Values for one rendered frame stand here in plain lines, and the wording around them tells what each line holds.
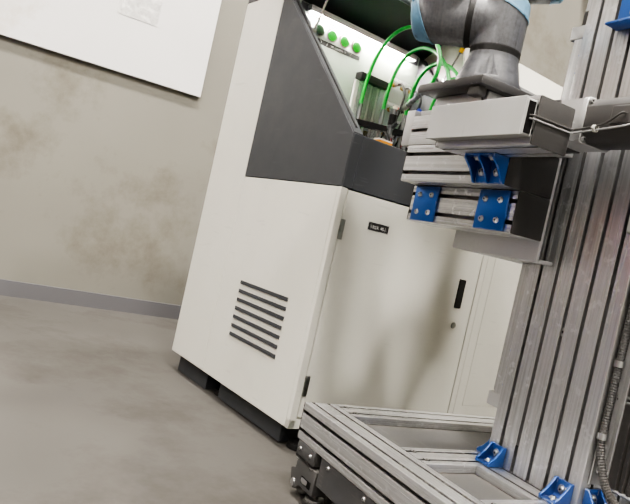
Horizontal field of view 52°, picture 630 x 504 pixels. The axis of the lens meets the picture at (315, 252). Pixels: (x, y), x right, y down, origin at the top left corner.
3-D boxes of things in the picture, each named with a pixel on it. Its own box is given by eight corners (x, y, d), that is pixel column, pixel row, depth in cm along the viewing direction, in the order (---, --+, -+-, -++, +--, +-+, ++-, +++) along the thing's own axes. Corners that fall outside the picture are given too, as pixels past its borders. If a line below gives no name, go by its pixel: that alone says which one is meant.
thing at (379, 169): (352, 189, 188) (364, 135, 187) (343, 188, 191) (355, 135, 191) (487, 229, 224) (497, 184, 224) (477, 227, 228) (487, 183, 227)
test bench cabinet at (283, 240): (281, 452, 187) (340, 186, 185) (196, 389, 234) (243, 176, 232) (444, 449, 228) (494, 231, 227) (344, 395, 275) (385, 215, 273)
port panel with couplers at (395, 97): (380, 144, 257) (397, 68, 256) (375, 144, 259) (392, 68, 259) (403, 152, 264) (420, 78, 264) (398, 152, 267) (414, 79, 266)
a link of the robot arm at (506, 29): (522, 46, 141) (536, -15, 141) (460, 39, 145) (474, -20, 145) (521, 64, 153) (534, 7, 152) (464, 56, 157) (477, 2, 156)
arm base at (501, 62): (533, 101, 146) (542, 58, 146) (484, 80, 139) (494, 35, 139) (486, 106, 159) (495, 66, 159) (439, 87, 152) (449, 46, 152)
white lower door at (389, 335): (297, 418, 188) (349, 189, 186) (293, 416, 190) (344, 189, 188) (446, 421, 226) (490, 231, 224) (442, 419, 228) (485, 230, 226)
